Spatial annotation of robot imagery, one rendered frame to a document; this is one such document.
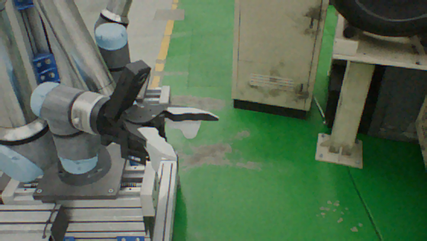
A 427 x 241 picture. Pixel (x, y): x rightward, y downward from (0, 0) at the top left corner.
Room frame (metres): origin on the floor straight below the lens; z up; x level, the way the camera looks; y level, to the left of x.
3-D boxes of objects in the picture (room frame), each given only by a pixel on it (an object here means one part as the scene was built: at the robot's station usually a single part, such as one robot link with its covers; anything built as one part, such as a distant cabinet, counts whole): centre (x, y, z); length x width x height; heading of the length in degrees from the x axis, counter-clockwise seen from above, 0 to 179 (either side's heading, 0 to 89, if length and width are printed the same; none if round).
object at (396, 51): (1.49, -0.72, 0.80); 0.37 x 0.36 x 0.02; 72
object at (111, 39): (1.28, 0.38, 0.88); 0.13 x 0.12 x 0.14; 18
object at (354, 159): (1.74, -0.78, 0.02); 0.27 x 0.27 x 0.04; 72
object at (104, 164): (0.78, 0.37, 0.77); 0.15 x 0.15 x 0.10
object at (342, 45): (1.53, -0.59, 0.83); 0.36 x 0.09 x 0.06; 162
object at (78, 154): (0.61, 0.28, 0.94); 0.11 x 0.08 x 0.11; 155
